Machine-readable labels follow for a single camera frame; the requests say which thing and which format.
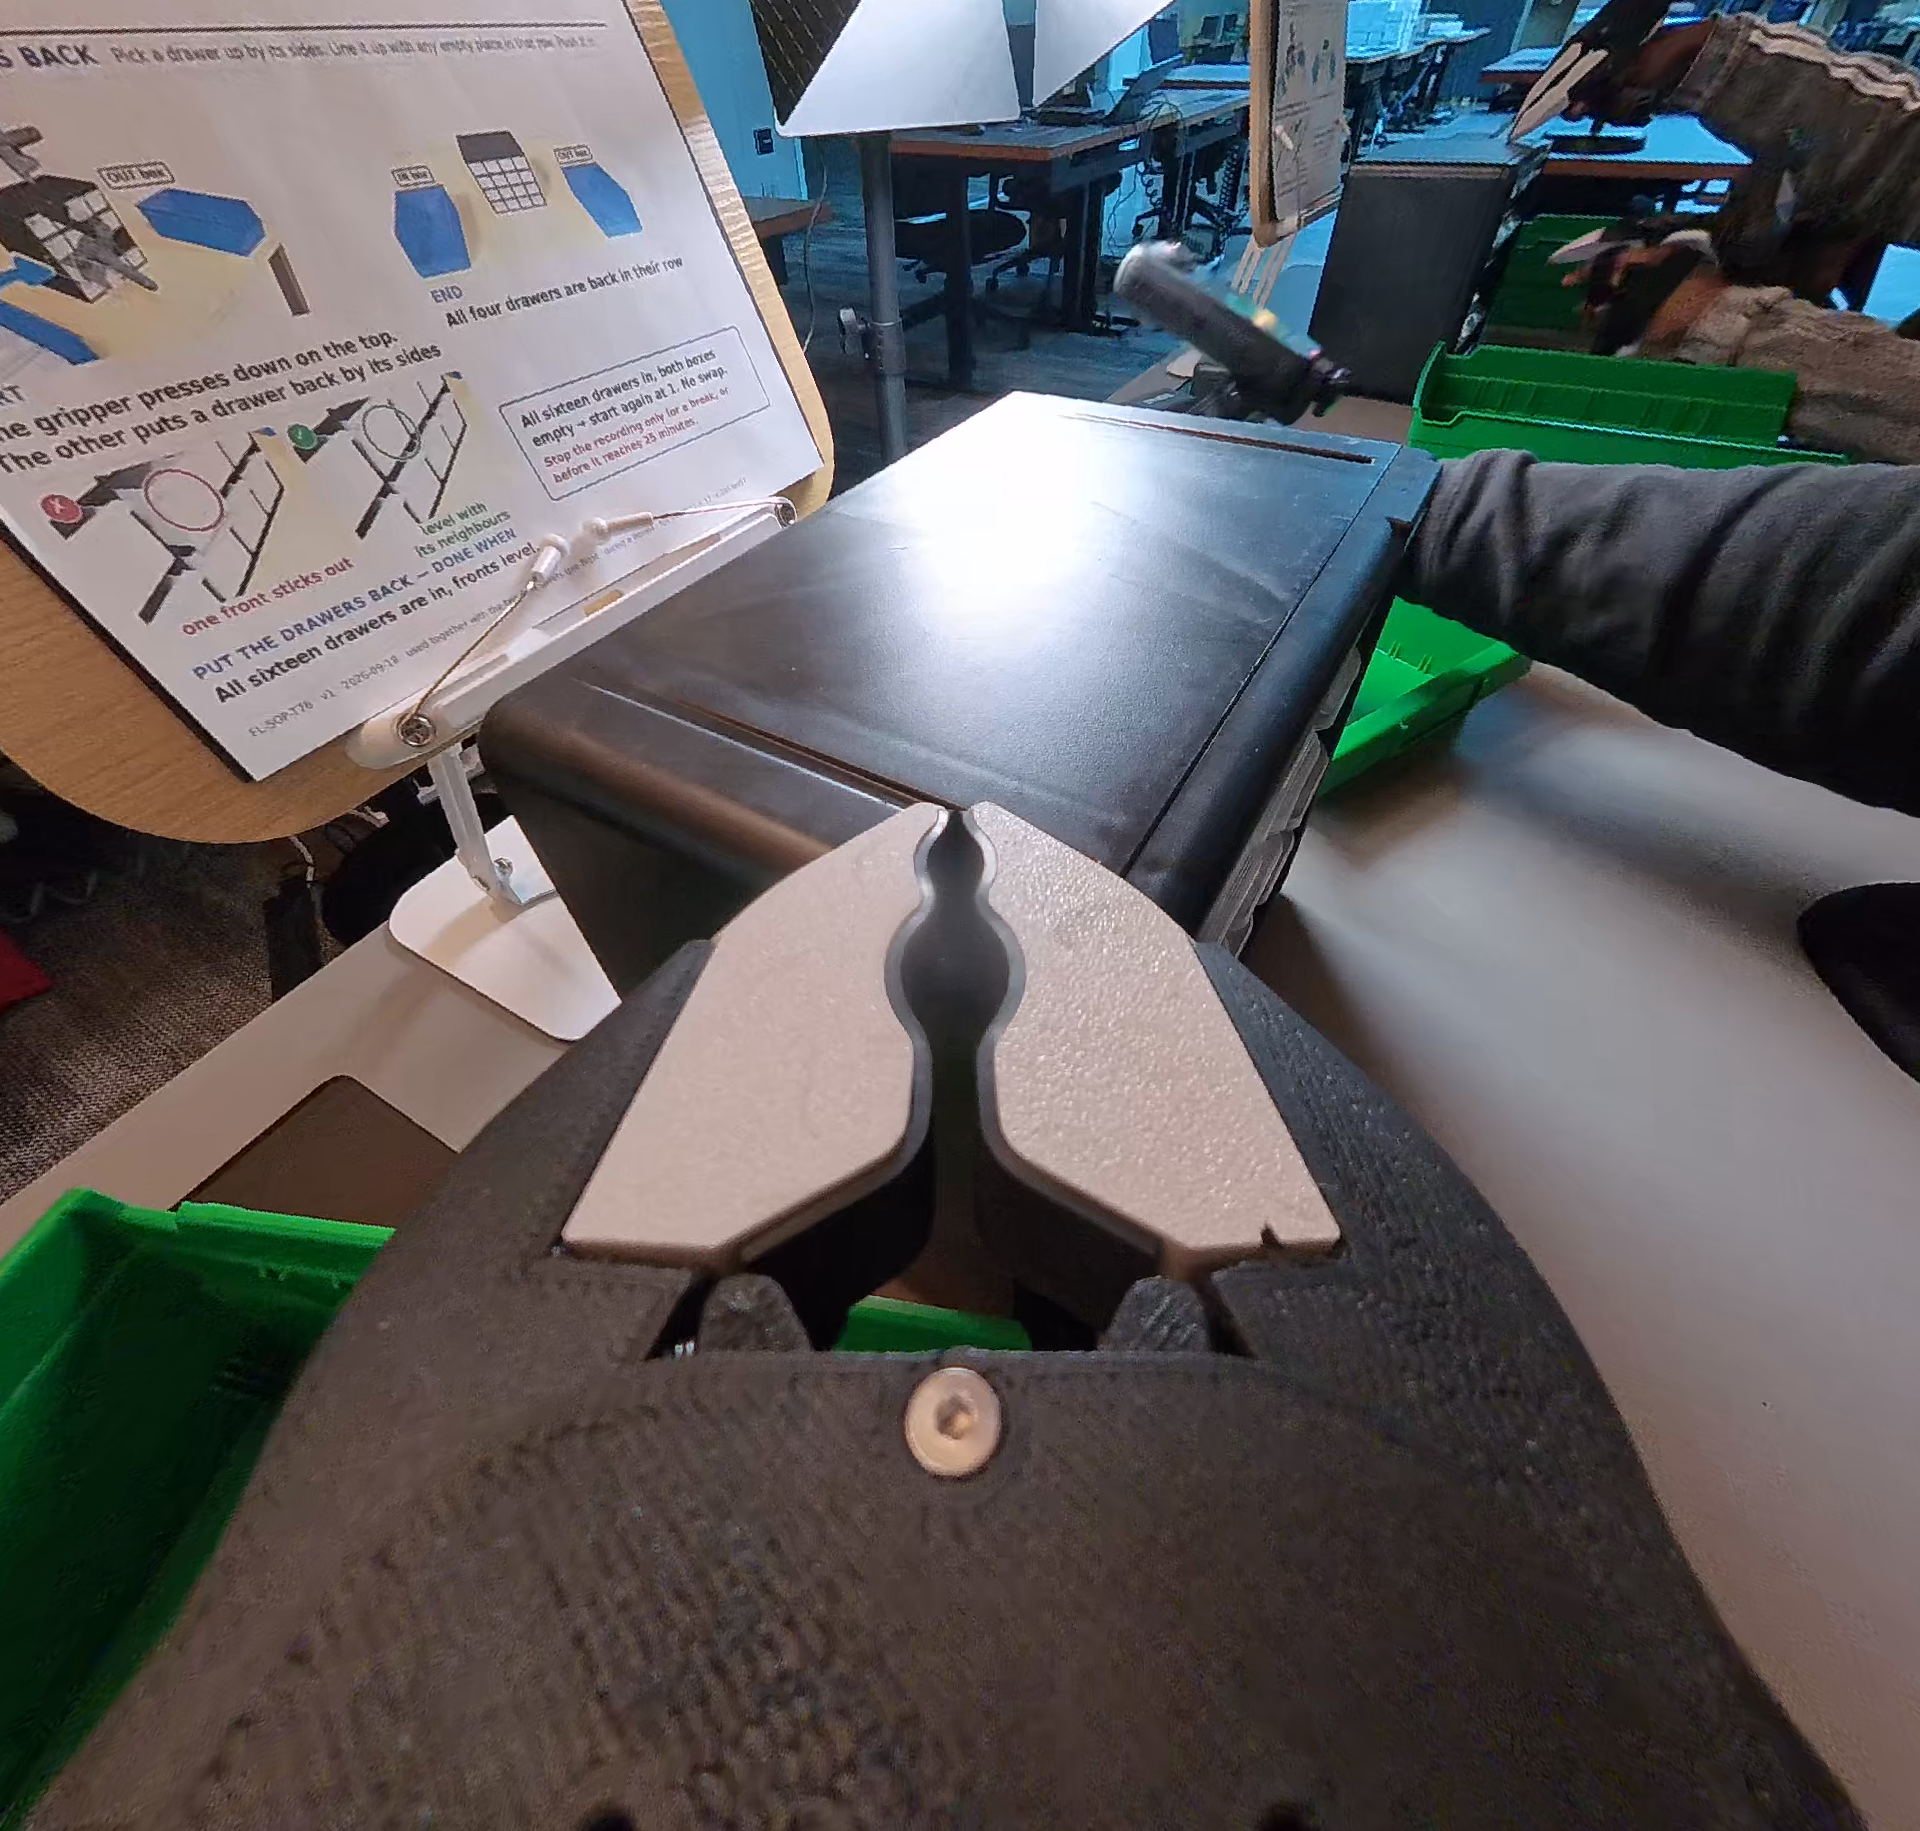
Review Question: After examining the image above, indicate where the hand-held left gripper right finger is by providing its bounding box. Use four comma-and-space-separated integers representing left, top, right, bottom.
966, 800, 1349, 1322

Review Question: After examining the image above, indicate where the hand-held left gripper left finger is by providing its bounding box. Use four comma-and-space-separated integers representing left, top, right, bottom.
558, 803, 949, 1338

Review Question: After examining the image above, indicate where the black drawer cabinet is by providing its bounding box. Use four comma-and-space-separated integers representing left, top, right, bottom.
1307, 135, 1550, 404
481, 390, 1442, 993

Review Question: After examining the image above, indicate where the green plastic bin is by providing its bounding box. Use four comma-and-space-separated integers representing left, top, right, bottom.
1483, 209, 1629, 337
0, 1190, 1038, 1787
1318, 598, 1535, 802
1408, 343, 1850, 471

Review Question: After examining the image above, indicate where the person's right forearm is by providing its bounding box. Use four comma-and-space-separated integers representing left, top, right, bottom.
1402, 448, 1920, 817

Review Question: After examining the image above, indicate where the another person's forearm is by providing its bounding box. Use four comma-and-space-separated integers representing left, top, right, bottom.
1642, 283, 1920, 468
1627, 12, 1920, 307

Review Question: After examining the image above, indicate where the pale desk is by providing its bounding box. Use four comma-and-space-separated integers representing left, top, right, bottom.
0, 659, 1920, 1831

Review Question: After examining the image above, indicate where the long office table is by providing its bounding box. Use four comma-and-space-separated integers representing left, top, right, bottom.
886, 60, 1253, 346

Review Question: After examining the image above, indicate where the black office chair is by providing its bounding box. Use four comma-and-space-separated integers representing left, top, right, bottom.
898, 168, 1088, 356

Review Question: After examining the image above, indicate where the wooden stand with sheet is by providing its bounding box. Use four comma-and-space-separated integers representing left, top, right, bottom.
1244, 0, 1354, 295

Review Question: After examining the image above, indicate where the white stand base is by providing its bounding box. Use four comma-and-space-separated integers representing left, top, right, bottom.
388, 751, 624, 1043

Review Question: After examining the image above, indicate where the set of clear drawers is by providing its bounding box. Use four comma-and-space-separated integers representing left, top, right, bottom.
1200, 644, 1335, 952

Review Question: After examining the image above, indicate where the grey light stand pole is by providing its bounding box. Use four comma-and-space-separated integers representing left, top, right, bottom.
838, 132, 916, 465

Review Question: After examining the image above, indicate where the white reflector panel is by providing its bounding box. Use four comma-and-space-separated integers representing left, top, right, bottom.
740, 0, 1280, 141

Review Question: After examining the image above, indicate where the instruction sheet on board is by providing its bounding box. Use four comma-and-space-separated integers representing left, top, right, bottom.
0, 0, 837, 846

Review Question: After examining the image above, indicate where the white instruction sheet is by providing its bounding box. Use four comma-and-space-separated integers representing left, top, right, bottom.
0, 0, 828, 782

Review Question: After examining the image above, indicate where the elastic cord with white toggles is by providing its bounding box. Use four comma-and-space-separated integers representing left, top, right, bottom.
397, 500, 800, 742

